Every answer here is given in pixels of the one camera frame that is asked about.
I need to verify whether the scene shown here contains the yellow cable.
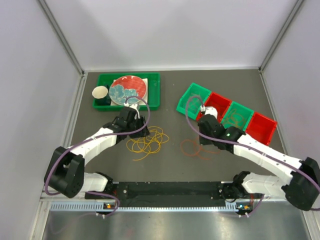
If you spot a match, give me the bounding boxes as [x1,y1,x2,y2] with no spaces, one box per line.
[126,126,170,162]

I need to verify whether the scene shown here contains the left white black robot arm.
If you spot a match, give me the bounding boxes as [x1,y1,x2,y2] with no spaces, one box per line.
[44,104,149,199]

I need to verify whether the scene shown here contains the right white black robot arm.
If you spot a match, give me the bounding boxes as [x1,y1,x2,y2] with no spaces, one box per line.
[197,114,320,211]

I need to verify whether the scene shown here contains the red bin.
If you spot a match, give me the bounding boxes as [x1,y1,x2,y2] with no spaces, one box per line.
[245,112,277,146]
[203,91,232,122]

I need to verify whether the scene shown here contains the green bin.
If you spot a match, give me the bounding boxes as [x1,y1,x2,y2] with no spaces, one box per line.
[221,101,255,131]
[176,82,211,120]

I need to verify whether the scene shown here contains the green bin far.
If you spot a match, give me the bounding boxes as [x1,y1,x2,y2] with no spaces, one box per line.
[176,82,211,120]

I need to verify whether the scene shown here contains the red blue floral plate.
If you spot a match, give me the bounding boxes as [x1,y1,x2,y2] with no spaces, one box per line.
[108,74,148,106]

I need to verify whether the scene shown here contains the cream paper cup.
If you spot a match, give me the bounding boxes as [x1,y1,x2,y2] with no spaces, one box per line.
[91,86,109,100]

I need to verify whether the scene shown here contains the green plastic tray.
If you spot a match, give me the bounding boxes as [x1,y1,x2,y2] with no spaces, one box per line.
[92,72,161,112]

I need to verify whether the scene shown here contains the red bin near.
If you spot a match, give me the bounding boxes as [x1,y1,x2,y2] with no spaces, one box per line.
[245,112,277,146]

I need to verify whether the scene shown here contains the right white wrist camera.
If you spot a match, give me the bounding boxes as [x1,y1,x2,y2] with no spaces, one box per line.
[198,106,219,124]

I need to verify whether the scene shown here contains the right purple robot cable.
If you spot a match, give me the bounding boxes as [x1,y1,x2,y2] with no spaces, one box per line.
[184,96,320,217]

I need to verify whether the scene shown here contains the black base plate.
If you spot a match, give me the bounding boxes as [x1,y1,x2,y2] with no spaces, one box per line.
[84,181,265,208]

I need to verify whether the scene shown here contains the slotted cable duct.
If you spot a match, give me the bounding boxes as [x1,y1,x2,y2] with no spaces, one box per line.
[49,201,253,213]

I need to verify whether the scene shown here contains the aluminium frame rail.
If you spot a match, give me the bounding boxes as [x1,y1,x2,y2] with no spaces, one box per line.
[39,180,314,202]

